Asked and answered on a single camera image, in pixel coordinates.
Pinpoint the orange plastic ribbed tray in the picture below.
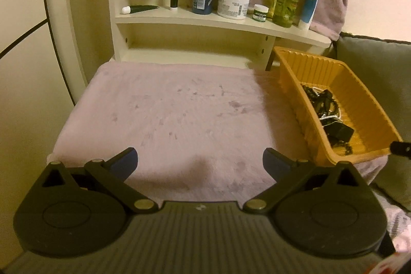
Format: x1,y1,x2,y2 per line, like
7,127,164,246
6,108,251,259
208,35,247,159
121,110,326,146
274,47,402,166

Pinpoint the mauve fleece blanket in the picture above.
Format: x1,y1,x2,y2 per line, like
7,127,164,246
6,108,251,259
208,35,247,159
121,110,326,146
46,61,411,262

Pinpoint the grey cushion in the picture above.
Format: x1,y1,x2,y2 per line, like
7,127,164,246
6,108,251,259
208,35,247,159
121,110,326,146
333,33,410,210

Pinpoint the cream wooden shelf unit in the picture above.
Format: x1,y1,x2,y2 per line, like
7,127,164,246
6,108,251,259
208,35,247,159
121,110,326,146
109,0,331,70

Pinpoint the small green lidded jar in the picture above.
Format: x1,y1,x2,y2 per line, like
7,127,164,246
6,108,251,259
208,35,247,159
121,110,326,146
252,4,269,22

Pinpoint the lying dark green tube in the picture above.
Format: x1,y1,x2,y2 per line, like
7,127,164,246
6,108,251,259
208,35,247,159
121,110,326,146
120,5,159,15

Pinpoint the white cream jar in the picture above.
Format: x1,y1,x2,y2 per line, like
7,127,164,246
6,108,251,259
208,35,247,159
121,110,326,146
217,0,249,20

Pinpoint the blue white tube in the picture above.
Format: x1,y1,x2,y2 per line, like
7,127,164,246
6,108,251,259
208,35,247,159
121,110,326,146
298,0,319,31

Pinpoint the silver chain necklace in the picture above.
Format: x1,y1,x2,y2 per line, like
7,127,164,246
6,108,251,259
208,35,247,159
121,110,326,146
315,90,343,127

